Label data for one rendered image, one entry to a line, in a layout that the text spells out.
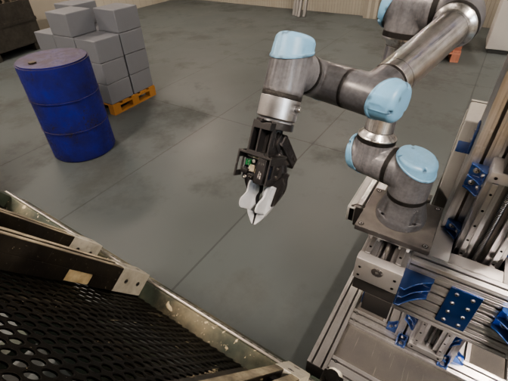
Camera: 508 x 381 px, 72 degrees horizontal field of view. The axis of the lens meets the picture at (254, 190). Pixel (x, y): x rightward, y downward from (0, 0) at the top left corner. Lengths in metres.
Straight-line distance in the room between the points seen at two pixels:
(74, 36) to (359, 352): 4.07
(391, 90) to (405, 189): 0.49
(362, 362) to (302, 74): 1.43
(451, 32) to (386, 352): 1.42
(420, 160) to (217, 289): 1.54
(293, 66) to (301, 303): 1.72
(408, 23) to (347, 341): 1.39
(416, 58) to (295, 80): 0.23
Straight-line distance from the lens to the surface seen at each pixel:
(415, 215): 1.15
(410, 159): 1.06
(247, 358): 1.02
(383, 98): 0.64
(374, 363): 1.83
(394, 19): 1.01
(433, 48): 0.79
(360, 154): 1.11
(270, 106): 0.63
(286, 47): 0.64
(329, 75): 0.69
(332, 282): 2.29
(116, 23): 4.46
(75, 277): 0.99
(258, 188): 0.70
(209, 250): 2.46
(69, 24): 4.54
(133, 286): 1.15
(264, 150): 0.64
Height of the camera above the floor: 1.80
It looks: 38 degrees down
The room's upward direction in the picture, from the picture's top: 2 degrees counter-clockwise
